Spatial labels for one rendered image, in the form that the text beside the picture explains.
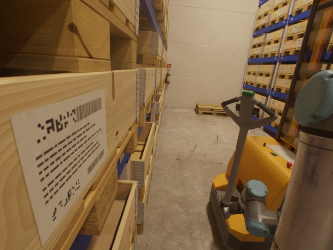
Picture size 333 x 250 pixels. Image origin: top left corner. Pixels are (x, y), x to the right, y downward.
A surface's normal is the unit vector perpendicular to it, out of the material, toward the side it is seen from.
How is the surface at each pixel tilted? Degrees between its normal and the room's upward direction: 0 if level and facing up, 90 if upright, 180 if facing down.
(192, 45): 90
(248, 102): 106
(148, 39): 90
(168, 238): 0
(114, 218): 0
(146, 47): 90
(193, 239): 0
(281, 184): 68
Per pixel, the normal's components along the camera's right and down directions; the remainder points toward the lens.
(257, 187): 0.00, -0.79
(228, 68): 0.01, 0.33
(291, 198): -0.99, -0.11
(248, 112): -0.71, 0.43
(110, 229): 0.08, -0.94
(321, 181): -0.69, 0.04
